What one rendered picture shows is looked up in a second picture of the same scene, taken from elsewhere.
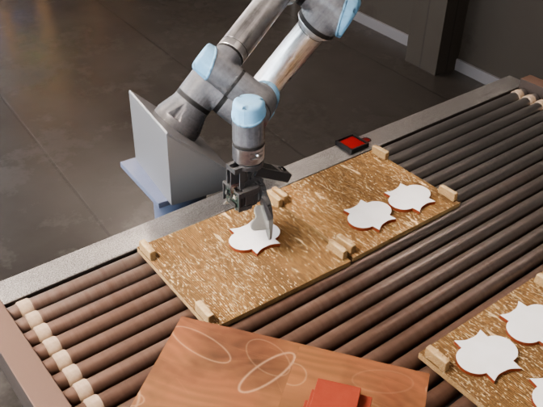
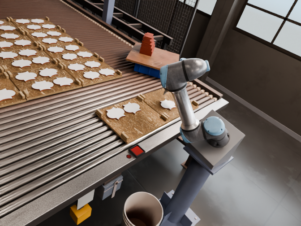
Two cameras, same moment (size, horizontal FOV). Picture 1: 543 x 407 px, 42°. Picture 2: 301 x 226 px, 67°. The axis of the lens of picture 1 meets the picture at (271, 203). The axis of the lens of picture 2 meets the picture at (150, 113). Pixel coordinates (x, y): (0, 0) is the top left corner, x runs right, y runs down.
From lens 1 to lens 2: 2.93 m
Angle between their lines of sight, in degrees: 107
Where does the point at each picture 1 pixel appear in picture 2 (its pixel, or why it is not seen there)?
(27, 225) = not seen: outside the picture
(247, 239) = (169, 103)
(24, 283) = (218, 103)
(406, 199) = (117, 111)
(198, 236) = not seen: hidden behind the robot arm
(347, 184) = (139, 123)
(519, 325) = (96, 75)
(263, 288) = (161, 92)
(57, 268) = (214, 106)
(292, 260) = (155, 97)
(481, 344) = (107, 73)
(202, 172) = not seen: hidden behind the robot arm
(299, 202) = (156, 116)
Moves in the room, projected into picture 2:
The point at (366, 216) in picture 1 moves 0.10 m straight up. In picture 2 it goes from (133, 106) to (135, 95)
